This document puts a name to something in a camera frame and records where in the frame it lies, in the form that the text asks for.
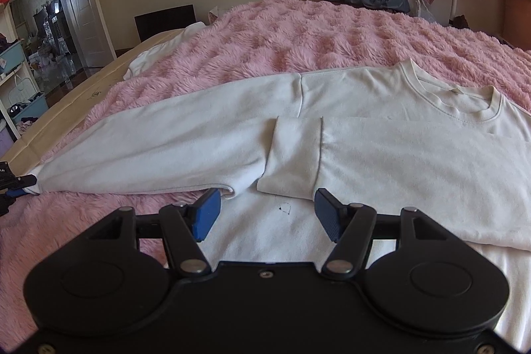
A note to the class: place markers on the white shelving unit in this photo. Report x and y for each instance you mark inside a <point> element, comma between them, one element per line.
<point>20,95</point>

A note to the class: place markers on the beige mattress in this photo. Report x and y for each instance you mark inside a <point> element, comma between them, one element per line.
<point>72,109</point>

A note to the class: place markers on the white plastic bag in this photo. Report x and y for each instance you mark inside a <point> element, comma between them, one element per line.
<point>422,11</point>

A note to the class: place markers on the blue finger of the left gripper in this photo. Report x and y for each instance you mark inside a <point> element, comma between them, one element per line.
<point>11,195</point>
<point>17,182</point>

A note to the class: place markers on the white folded cloth on bed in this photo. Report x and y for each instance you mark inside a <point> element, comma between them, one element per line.
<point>148,58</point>

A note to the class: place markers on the white printed sweatshirt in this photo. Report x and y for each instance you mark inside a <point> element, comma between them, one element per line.
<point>385,137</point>

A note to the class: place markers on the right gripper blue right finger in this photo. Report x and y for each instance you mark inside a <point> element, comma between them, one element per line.
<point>350,227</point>

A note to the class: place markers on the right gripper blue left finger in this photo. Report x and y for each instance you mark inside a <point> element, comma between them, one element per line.
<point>183,227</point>

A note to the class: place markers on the black box by bed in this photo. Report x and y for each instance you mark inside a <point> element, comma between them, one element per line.
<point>169,19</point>

